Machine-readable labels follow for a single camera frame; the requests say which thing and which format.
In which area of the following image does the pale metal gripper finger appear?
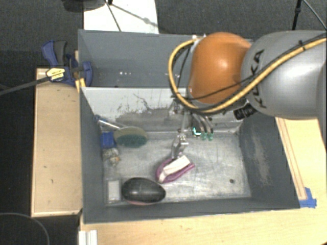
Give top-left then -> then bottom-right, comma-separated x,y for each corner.
179,134 -> 190,161
171,136 -> 180,161

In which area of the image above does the white folded strip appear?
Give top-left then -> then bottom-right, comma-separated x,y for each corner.
158,155 -> 191,182

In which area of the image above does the purple oval dish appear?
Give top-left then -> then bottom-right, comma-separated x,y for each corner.
155,157 -> 196,184

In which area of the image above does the grey metal bin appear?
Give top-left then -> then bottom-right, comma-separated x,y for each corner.
77,29 -> 301,224

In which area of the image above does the black egg-shaped object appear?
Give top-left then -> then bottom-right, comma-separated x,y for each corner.
121,177 -> 167,205

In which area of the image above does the clear glass thing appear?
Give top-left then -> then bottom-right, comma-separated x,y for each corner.
102,148 -> 121,167

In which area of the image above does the blue block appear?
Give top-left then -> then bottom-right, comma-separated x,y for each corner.
100,132 -> 118,149

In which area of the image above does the small clear plastic box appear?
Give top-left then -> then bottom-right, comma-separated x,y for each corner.
106,179 -> 122,203

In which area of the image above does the pale wood board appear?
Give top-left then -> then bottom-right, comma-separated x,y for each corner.
30,67 -> 84,218

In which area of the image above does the black cylinder on white bracket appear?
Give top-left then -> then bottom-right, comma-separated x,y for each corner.
232,103 -> 258,120

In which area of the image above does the metal tool with blue handle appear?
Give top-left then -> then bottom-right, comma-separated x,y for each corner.
92,114 -> 121,132

